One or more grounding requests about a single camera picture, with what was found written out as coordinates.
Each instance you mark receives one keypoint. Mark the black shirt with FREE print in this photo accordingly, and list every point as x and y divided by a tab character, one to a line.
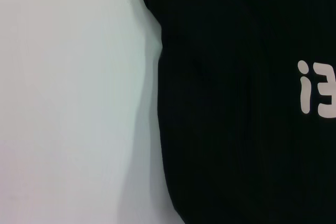
236	116

